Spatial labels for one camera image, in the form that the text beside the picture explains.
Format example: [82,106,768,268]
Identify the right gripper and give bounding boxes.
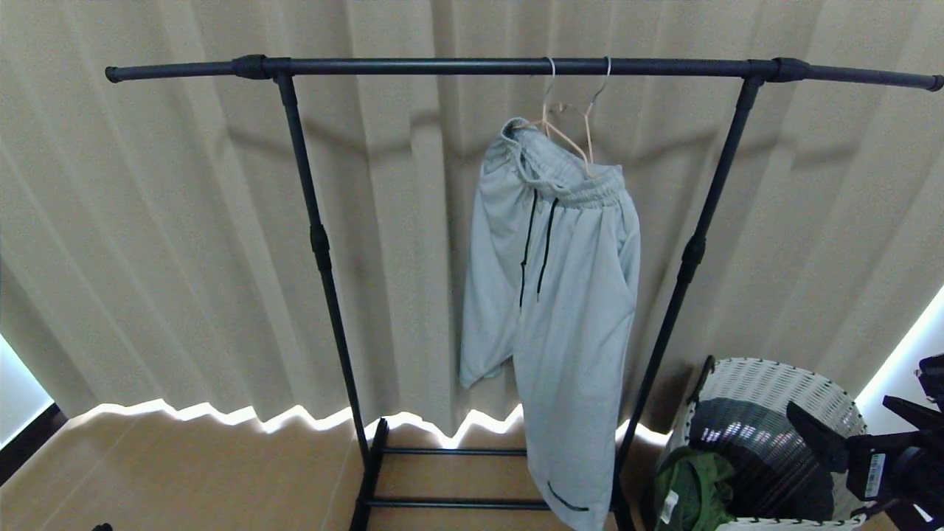
[785,395,944,517]

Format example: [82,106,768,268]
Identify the pale grey shorts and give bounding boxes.
[459,118,641,531]

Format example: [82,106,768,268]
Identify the pink clothes hanger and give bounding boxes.
[513,58,594,174]
[549,58,613,178]

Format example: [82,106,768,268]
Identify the beige curtain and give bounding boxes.
[0,0,944,447]

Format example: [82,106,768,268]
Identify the green garment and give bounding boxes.
[653,446,736,531]

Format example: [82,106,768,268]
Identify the white laundry basket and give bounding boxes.
[649,356,870,531]

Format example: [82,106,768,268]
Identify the black clothes rack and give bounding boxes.
[105,54,944,531]

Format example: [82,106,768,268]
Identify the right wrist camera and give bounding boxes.
[914,354,944,403]

